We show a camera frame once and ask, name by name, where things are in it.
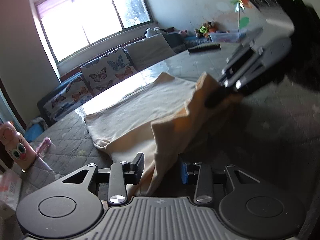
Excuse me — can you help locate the pink bottle strap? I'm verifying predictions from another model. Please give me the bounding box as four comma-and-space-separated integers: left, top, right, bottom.
35, 137, 52, 159

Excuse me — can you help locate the beige plain cushion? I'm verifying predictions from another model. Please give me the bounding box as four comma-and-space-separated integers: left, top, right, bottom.
124, 34, 176, 72

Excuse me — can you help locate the colourful paper pinwheel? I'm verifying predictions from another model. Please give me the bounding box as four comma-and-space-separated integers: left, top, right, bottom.
230, 0, 252, 32

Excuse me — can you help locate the white plush toy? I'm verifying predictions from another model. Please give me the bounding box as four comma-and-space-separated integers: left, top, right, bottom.
145, 27, 163, 38

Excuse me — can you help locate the pink cartoon water bottle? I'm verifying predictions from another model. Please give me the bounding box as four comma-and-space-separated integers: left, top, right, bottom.
0, 121, 36, 171

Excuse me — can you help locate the butterfly cushion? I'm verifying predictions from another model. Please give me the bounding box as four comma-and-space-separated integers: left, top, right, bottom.
39, 74, 93, 125
80, 47, 137, 96

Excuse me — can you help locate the cream white garment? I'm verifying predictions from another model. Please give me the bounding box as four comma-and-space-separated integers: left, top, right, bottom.
84, 72, 241, 196

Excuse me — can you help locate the stuffed toys pile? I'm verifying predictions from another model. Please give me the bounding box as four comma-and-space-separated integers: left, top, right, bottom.
194, 21, 218, 38

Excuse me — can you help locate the black remote control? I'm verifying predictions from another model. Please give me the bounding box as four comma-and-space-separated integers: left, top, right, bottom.
188, 43, 221, 53

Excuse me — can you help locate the blue sofa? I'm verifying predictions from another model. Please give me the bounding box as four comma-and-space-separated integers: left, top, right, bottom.
24, 32, 211, 143

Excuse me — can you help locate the clear plastic storage box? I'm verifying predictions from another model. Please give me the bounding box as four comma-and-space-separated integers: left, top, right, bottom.
209, 31, 246, 43

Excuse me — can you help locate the left butterfly cushion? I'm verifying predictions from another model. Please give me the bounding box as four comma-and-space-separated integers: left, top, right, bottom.
39, 74, 93, 125

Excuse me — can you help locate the right butterfly cushion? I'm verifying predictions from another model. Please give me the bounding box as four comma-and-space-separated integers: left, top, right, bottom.
80, 47, 137, 96

